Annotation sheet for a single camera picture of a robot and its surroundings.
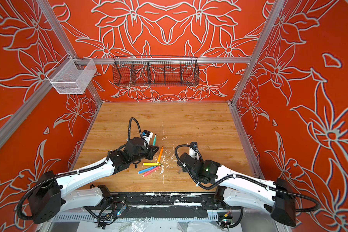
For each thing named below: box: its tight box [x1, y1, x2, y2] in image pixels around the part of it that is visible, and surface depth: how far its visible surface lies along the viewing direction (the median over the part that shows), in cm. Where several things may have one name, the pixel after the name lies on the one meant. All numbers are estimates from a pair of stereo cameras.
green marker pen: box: [152, 133, 158, 147], surface depth 79 cm
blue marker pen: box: [137, 165, 158, 174], surface depth 85 cm
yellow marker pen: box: [142, 162, 163, 166], surface depth 87 cm
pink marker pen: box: [142, 165, 161, 177], surface depth 85 cm
